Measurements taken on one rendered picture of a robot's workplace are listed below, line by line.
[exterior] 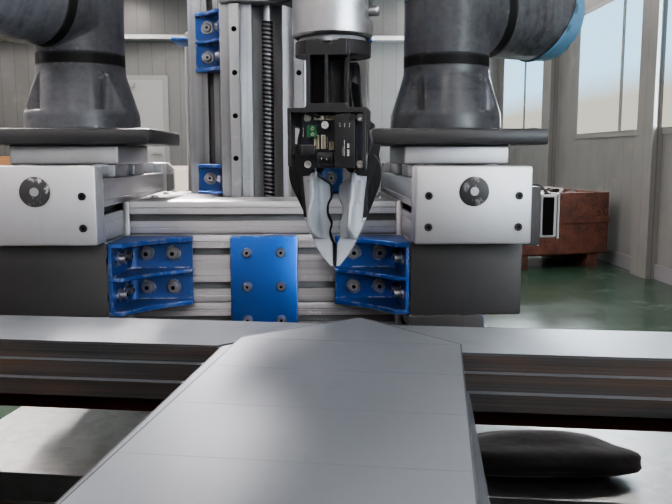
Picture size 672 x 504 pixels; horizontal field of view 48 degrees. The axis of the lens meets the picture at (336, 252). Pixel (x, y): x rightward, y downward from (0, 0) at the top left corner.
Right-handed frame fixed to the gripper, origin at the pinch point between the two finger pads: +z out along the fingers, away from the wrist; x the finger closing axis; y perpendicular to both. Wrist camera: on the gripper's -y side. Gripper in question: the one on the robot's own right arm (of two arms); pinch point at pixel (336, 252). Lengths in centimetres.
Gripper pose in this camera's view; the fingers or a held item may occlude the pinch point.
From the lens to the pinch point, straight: 75.7
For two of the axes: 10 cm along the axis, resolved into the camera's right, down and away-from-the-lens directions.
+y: -1.2, 1.3, -9.9
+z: 0.0, 9.9, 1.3
